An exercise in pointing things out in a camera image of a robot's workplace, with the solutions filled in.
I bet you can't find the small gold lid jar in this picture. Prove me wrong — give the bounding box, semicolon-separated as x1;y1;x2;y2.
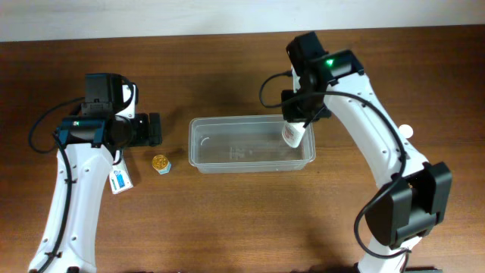
152;155;171;174

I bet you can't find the white spray bottle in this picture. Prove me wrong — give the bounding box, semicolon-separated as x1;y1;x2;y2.
281;121;306;148

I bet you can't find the white medicine box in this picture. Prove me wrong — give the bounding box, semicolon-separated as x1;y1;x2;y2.
109;159;133;194

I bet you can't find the orange tube white cap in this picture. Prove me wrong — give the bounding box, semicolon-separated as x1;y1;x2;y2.
399;124;414;139

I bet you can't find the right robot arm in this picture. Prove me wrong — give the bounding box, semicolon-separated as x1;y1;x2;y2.
280;32;452;272

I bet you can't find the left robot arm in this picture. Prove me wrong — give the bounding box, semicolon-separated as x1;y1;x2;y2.
28;73;162;272

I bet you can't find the clear plastic container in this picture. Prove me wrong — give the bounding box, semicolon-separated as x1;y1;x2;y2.
189;115;316;174

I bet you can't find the left black cable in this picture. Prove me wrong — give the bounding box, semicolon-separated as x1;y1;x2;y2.
28;96;86;273

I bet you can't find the black cable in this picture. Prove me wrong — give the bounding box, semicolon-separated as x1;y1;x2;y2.
258;71;412;260
28;96;86;273

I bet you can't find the right black cable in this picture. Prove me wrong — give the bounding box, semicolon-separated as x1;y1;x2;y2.
258;71;412;260

